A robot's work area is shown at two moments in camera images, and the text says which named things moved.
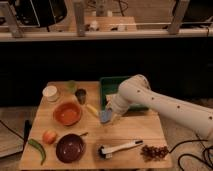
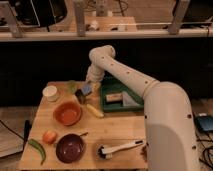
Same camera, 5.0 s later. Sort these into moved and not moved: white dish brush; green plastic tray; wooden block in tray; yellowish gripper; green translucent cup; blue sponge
Moved: blue sponge; yellowish gripper
Not moved: green translucent cup; white dish brush; green plastic tray; wooden block in tray
